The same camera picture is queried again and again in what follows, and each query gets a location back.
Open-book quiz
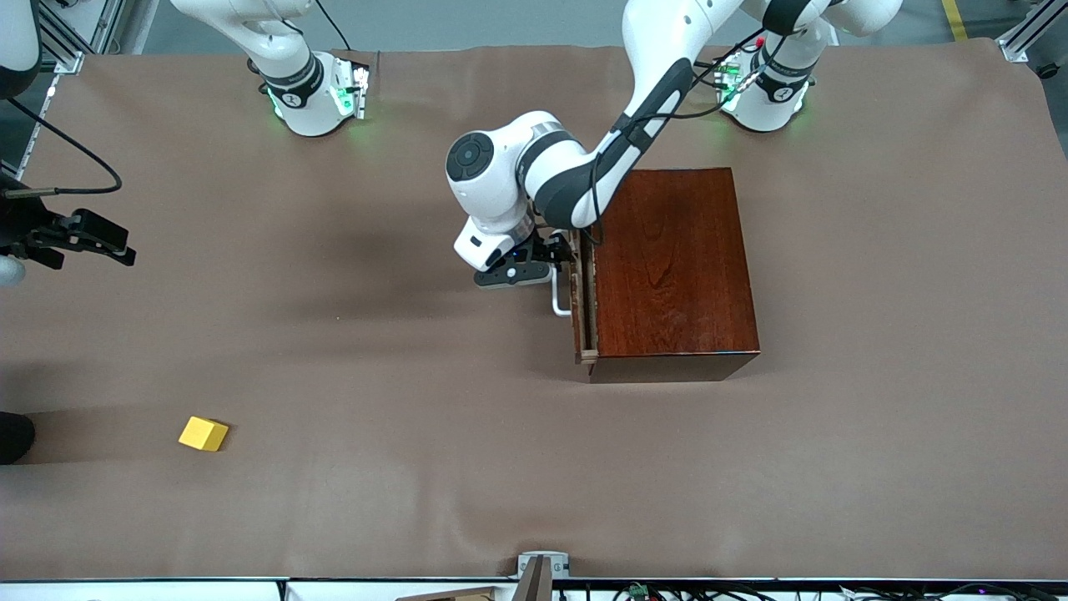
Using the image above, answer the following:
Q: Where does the wooden drawer with white handle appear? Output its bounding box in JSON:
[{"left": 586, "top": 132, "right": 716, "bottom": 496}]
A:
[{"left": 551, "top": 179, "right": 600, "bottom": 366}]

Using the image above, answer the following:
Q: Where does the yellow wooden block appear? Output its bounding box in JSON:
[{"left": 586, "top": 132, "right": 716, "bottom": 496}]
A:
[{"left": 179, "top": 416, "right": 230, "bottom": 453}]

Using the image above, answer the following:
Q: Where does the dark wooden drawer cabinet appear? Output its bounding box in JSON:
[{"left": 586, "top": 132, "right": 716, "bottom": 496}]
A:
[{"left": 587, "top": 169, "right": 761, "bottom": 383}]

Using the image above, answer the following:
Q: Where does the black round object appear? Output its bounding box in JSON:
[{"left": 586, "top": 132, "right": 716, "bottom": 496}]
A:
[{"left": 0, "top": 412, "right": 36, "bottom": 465}]

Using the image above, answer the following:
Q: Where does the brown table cloth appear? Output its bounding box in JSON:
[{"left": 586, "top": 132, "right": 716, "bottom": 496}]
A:
[{"left": 0, "top": 40, "right": 1068, "bottom": 583}]

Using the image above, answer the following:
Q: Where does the brown wooden board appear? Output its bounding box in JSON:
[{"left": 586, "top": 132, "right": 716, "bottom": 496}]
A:
[{"left": 394, "top": 586, "right": 495, "bottom": 601}]

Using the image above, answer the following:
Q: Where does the silver aluminium frame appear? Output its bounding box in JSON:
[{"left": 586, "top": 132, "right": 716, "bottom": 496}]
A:
[
  {"left": 997, "top": 0, "right": 1068, "bottom": 63},
  {"left": 38, "top": 0, "right": 159, "bottom": 76}
]

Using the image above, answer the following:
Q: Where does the grey metal mount bracket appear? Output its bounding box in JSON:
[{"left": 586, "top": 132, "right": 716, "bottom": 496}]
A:
[{"left": 517, "top": 551, "right": 570, "bottom": 580}]

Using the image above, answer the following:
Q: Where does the black right base cable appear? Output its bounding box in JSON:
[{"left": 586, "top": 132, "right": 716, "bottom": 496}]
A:
[{"left": 313, "top": 0, "right": 353, "bottom": 51}]

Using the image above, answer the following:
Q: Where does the brown slanted wooden post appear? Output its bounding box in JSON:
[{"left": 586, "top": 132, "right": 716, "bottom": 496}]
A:
[{"left": 511, "top": 558, "right": 553, "bottom": 601}]

